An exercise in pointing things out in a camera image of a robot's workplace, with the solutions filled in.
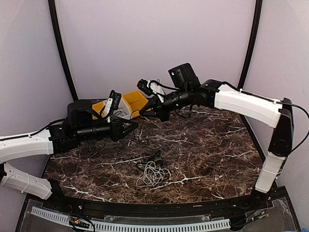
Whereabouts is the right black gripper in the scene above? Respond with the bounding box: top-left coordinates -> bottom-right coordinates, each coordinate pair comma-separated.
140,86 -> 192,121

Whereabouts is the thin black cable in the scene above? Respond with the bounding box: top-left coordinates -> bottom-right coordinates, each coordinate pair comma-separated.
113,107 -> 128,119

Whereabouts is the thick black cable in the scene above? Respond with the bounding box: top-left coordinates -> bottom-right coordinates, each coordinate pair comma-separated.
135,149 -> 169,171

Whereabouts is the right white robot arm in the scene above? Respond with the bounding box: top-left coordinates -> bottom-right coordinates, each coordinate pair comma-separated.
137,63 -> 294,210

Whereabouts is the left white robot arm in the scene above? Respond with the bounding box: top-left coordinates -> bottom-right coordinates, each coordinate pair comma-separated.
0,100 -> 138,211

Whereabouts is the grey plastic bin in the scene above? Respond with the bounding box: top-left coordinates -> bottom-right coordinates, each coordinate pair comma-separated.
103,98 -> 132,119

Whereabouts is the right yellow plastic bin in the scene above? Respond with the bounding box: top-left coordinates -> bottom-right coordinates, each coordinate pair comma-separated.
122,90 -> 148,119

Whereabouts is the yellow plastic bin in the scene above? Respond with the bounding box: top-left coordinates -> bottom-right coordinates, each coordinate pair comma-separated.
122,90 -> 148,119
92,101 -> 105,117

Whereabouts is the left yellow plastic bin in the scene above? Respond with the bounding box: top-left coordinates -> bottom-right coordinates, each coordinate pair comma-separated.
92,101 -> 105,117

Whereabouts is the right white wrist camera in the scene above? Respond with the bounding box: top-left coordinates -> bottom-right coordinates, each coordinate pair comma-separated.
137,79 -> 165,96

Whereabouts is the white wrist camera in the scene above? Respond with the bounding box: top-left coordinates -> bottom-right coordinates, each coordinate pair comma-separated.
137,79 -> 165,96
99,90 -> 122,122

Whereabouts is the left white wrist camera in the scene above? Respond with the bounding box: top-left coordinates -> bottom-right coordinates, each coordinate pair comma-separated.
99,90 -> 122,122

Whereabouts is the left black frame post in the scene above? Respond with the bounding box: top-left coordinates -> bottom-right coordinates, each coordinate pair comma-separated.
48,0 -> 78,101

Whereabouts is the black frame post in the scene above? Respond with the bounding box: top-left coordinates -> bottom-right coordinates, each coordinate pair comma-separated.
238,0 -> 263,88
48,0 -> 78,101

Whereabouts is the white slotted cable duct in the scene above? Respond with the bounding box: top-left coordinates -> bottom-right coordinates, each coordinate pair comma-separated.
30,206 -> 230,232

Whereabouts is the right black frame post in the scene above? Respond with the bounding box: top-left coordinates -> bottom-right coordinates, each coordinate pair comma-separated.
238,0 -> 263,88

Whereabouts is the black front rail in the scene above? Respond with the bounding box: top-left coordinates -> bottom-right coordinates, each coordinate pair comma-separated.
41,186 -> 288,220

